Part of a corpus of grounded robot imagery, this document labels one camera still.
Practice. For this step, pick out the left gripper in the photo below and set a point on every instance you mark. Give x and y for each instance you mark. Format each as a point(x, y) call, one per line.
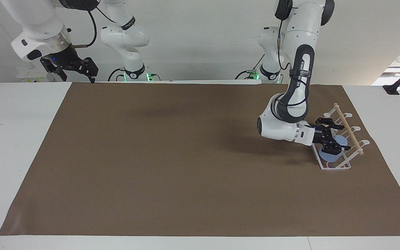
point(316, 134)

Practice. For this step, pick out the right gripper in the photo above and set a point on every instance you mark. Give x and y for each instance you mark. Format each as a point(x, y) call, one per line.
point(63, 56)

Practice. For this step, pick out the blue plate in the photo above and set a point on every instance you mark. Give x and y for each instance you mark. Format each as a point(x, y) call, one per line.
point(329, 158)

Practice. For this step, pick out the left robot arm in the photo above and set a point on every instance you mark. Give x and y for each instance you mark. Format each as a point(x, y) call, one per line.
point(299, 31)

